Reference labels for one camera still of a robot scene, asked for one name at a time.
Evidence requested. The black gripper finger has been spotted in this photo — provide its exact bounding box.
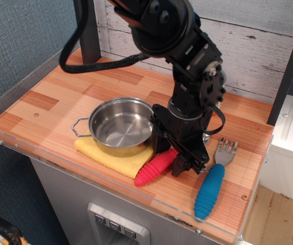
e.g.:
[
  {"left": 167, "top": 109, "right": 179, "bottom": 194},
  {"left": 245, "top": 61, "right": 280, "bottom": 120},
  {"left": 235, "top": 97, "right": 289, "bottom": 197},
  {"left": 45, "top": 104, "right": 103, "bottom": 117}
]
[
  {"left": 152, "top": 126, "right": 171, "bottom": 154},
  {"left": 172, "top": 153, "right": 192, "bottom": 177}
]

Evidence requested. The red handled metal spoon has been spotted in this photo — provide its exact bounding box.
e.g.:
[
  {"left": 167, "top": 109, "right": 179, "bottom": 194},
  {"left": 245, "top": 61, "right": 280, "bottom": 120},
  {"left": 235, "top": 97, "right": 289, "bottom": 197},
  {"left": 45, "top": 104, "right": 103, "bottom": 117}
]
[{"left": 134, "top": 148, "right": 178, "bottom": 186}]

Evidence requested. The black vertical post right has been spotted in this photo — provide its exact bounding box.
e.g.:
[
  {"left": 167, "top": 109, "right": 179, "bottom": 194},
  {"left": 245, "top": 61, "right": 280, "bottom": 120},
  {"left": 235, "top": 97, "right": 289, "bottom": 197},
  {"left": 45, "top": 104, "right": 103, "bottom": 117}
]
[{"left": 267, "top": 49, "right": 293, "bottom": 126}]

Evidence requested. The stainless steel pot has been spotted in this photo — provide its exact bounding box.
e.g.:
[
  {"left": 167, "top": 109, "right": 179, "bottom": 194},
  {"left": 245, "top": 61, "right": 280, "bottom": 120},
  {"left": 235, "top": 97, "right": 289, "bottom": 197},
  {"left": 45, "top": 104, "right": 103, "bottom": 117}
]
[{"left": 72, "top": 97, "right": 153, "bottom": 157}]

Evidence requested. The yellow cloth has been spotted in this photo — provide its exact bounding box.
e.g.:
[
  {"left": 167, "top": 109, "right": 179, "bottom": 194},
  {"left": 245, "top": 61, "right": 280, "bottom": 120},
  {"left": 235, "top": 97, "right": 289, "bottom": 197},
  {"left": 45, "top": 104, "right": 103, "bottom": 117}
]
[{"left": 74, "top": 136, "right": 154, "bottom": 179}]

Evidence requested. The blue handled metal fork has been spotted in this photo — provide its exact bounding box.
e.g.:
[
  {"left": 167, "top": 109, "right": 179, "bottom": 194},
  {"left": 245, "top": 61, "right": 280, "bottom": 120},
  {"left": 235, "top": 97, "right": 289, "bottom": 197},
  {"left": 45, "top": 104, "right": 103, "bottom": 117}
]
[{"left": 194, "top": 138, "right": 238, "bottom": 219}]

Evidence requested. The black vertical post left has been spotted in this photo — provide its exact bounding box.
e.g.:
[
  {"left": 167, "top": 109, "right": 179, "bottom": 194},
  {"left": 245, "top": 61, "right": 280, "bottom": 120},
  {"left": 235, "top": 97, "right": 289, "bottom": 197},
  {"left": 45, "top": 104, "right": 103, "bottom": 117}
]
[{"left": 80, "top": 0, "right": 101, "bottom": 64}]

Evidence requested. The black vertical post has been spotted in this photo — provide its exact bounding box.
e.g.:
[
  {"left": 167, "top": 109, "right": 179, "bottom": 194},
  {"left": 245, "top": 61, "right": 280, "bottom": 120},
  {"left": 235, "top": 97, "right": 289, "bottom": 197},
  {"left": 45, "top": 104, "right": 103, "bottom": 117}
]
[
  {"left": 80, "top": 0, "right": 101, "bottom": 64},
  {"left": 267, "top": 49, "right": 293, "bottom": 126}
]

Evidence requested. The grey cabinet with button panel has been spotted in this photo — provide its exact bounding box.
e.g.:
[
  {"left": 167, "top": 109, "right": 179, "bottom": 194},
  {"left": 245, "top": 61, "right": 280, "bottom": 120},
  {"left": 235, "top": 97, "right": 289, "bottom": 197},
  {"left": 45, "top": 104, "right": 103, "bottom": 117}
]
[{"left": 31, "top": 159, "right": 237, "bottom": 244}]

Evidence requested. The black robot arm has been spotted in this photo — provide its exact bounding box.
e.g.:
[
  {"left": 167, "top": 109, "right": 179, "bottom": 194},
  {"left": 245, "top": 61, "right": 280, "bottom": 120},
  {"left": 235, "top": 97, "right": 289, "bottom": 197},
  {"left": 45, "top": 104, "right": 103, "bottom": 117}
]
[{"left": 113, "top": 1, "right": 226, "bottom": 177}]

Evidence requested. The black braided cable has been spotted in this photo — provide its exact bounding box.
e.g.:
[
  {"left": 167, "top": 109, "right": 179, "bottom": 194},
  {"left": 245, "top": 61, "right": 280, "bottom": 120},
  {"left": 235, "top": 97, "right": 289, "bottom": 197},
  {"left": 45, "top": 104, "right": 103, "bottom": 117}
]
[{"left": 58, "top": 0, "right": 150, "bottom": 74}]

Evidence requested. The white cabinet on right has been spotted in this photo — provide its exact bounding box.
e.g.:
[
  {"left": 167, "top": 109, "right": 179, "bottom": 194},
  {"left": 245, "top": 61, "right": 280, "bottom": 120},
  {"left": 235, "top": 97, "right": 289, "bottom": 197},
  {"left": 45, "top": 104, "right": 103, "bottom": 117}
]
[{"left": 259, "top": 95, "right": 293, "bottom": 199}]

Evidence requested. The clear acrylic guard rail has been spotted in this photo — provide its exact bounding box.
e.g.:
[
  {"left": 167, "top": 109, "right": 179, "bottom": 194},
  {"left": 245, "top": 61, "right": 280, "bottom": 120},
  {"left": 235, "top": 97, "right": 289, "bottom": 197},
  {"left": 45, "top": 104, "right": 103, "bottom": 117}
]
[{"left": 0, "top": 58, "right": 273, "bottom": 244}]

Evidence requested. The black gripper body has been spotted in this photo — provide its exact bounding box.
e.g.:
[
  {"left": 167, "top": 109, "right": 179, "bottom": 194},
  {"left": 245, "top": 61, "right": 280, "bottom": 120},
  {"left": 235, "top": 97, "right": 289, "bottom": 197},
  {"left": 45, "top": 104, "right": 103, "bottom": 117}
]
[{"left": 151, "top": 104, "right": 209, "bottom": 175}]

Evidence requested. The green orange patterned tin can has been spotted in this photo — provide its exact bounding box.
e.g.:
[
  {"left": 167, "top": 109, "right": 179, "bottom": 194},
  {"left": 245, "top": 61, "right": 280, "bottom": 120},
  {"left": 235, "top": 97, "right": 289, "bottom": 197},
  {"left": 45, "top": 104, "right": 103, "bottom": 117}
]
[{"left": 212, "top": 70, "right": 227, "bottom": 109}]

